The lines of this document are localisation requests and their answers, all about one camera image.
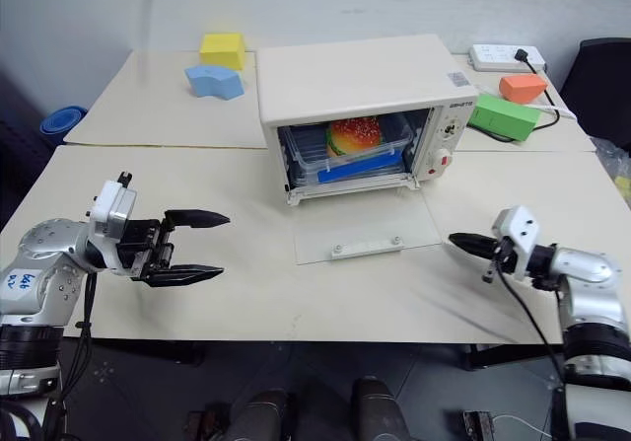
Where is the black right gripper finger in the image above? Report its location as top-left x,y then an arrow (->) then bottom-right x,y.
448,232 -> 497,260

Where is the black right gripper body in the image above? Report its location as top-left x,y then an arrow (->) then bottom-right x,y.
484,238 -> 518,285

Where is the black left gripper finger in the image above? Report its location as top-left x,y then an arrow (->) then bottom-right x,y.
140,263 -> 226,289
163,208 -> 232,230

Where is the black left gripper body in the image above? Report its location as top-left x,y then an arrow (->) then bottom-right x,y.
116,217 -> 176,282

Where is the glass toaster oven door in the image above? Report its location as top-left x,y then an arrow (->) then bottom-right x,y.
293,197 -> 442,266

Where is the clear plastic food container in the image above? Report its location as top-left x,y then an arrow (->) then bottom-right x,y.
277,111 -> 418,188

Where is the blue container lid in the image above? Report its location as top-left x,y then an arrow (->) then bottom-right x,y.
316,156 -> 403,185

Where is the white toaster oven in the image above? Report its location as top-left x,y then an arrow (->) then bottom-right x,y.
255,34 -> 480,209

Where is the green foam block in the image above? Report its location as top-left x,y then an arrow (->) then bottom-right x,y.
466,93 -> 540,144

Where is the blue curved foam block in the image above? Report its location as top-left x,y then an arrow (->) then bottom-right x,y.
183,62 -> 246,103

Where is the clear plastic bag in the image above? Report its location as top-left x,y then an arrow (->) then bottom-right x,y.
588,134 -> 631,218

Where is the blue round stool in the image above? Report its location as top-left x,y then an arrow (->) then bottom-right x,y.
39,106 -> 90,136

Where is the dark rounded shape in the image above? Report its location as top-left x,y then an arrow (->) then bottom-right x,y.
350,376 -> 411,441
230,388 -> 291,441

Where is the toy hamburger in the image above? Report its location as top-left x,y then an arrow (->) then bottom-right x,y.
324,115 -> 384,158

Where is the orange foam block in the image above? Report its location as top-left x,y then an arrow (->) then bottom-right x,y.
498,72 -> 550,104

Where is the yellow foam block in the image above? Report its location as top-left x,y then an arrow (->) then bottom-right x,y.
198,32 -> 248,72

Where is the white power strip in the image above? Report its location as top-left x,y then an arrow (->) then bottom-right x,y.
467,42 -> 548,73

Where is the black chair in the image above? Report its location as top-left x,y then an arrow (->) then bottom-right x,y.
561,37 -> 631,139

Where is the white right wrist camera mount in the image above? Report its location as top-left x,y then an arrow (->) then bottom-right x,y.
490,205 -> 539,280

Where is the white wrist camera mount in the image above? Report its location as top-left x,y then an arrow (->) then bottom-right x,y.
87,170 -> 139,246
490,205 -> 539,280

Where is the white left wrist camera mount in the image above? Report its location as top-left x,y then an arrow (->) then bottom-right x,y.
87,170 -> 139,246

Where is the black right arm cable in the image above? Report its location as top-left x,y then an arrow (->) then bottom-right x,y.
494,257 -> 568,398

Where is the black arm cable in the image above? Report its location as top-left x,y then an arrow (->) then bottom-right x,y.
41,271 -> 99,441
494,257 -> 568,398

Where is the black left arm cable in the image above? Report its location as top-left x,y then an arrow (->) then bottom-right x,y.
41,271 -> 99,441

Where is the black table frame bar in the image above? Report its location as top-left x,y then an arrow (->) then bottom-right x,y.
464,343 -> 567,372

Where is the white oven door handle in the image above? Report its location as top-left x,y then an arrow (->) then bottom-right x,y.
328,236 -> 403,261

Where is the black power cable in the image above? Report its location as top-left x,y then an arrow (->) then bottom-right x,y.
467,58 -> 562,144

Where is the thin white wire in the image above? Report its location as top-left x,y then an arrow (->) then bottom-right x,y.
491,412 -> 554,438

